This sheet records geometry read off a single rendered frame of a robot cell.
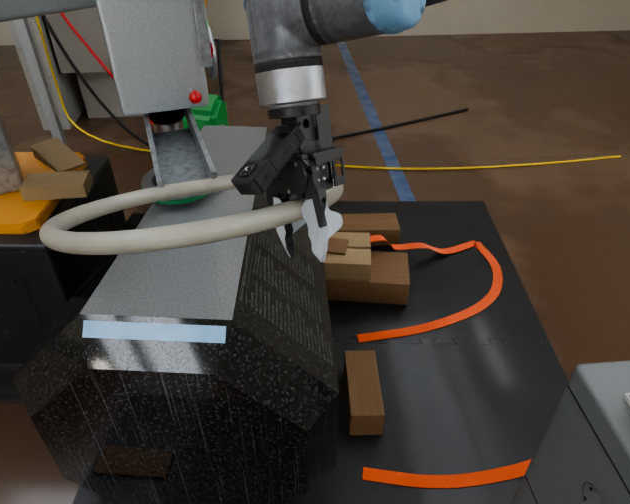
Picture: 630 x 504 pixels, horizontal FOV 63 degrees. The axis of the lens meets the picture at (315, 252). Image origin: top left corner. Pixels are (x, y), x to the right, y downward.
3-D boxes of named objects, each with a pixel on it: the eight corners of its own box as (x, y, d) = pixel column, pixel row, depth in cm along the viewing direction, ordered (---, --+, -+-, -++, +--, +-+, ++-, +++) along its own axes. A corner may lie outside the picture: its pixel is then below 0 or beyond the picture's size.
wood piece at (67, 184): (23, 201, 170) (18, 188, 167) (32, 186, 178) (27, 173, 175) (87, 197, 172) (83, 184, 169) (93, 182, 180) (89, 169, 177)
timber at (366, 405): (382, 435, 188) (385, 415, 180) (349, 435, 187) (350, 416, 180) (372, 369, 211) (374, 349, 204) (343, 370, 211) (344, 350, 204)
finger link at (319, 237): (357, 249, 74) (339, 187, 72) (330, 262, 70) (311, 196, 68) (342, 252, 76) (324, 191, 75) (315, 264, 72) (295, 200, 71)
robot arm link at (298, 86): (288, 67, 62) (237, 76, 68) (294, 109, 63) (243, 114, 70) (336, 63, 68) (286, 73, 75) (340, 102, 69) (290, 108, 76)
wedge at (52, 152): (34, 157, 194) (29, 145, 191) (59, 148, 200) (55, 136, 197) (60, 174, 184) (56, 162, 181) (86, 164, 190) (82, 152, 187)
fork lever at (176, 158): (127, 96, 159) (123, 79, 156) (190, 88, 164) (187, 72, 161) (143, 205, 106) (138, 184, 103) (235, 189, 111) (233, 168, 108)
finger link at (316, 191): (335, 223, 69) (316, 159, 68) (328, 226, 68) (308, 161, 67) (311, 228, 72) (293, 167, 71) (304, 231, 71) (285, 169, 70)
